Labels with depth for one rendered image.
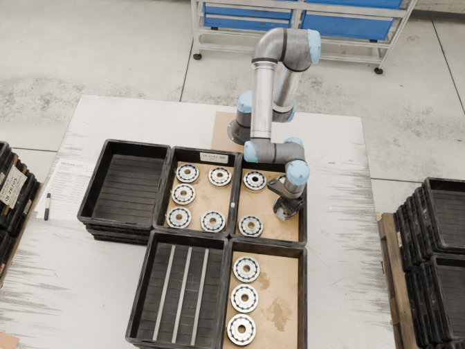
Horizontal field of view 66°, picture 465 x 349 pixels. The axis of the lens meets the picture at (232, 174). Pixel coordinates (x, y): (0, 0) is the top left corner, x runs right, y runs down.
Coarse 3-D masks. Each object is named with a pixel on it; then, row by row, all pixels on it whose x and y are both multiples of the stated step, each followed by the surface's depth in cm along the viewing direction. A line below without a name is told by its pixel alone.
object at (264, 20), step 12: (288, 0) 274; (204, 12) 289; (216, 12) 288; (228, 12) 287; (240, 12) 286; (252, 12) 286; (264, 12) 285; (276, 12) 284; (288, 12) 283; (204, 24) 298; (216, 24) 297; (228, 24) 296; (240, 24) 296; (252, 24) 295; (264, 24) 294; (276, 24) 293; (288, 24) 292
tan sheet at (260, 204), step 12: (240, 192) 158; (264, 192) 158; (240, 204) 154; (252, 204) 155; (264, 204) 155; (240, 216) 152; (264, 216) 152; (252, 228) 149; (264, 228) 149; (276, 228) 149; (288, 228) 149
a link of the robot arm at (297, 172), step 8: (288, 168) 123; (296, 168) 121; (304, 168) 121; (288, 176) 123; (296, 176) 119; (304, 176) 119; (288, 184) 125; (296, 184) 122; (304, 184) 125; (296, 192) 127
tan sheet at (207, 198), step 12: (204, 168) 164; (228, 168) 164; (204, 180) 160; (204, 192) 157; (216, 192) 157; (228, 192) 158; (192, 204) 154; (204, 204) 154; (216, 204) 154; (228, 204) 154; (192, 216) 151; (192, 228) 148
